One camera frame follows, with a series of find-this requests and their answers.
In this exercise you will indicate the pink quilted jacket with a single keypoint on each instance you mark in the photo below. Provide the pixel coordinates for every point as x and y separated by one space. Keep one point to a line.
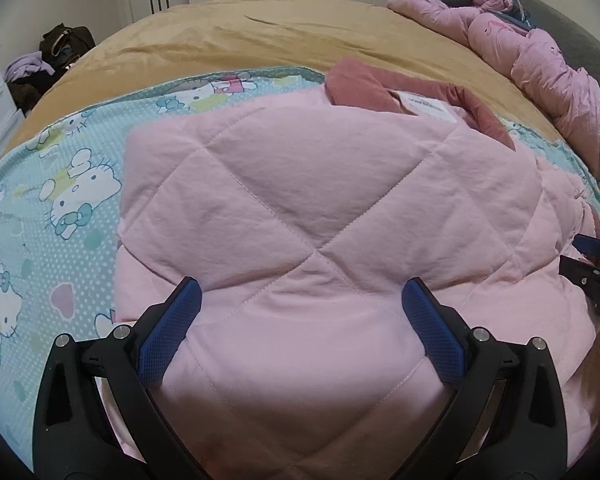
302 217

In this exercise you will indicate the black backpack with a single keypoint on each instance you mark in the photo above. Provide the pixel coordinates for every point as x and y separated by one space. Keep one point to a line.
64 45

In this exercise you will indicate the purple cloth pile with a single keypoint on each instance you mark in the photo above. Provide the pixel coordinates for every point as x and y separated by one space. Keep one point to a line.
27 65

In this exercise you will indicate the hello kitty blue blanket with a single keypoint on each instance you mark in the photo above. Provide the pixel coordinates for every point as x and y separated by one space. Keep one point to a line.
60 196

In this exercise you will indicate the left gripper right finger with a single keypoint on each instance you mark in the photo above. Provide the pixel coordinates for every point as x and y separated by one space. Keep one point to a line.
505 418

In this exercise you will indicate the tan bed cover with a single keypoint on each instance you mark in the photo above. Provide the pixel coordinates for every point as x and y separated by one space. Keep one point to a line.
228 35

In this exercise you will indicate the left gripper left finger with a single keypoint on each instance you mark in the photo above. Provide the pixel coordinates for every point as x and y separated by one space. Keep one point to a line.
95 417

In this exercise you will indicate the grey quilted headboard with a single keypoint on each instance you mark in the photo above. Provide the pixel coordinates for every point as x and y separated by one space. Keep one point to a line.
579 47

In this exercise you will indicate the pink floral duvet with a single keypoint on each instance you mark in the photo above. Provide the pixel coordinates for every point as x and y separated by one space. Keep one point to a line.
502 33

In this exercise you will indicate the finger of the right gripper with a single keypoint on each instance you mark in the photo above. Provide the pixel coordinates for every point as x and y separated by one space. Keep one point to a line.
583 274
587 245

